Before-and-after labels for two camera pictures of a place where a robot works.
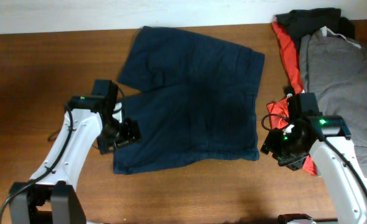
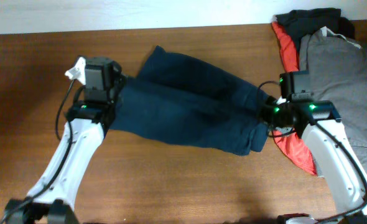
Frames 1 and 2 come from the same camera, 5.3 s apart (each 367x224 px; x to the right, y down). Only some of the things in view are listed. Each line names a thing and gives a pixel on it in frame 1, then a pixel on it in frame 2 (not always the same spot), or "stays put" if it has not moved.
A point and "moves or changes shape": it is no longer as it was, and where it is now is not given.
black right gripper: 270,143 -> 269,102
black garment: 299,23 stays put
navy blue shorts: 199,101 moves or changes shape
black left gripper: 132,132 -> 118,77
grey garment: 346,78 stays put
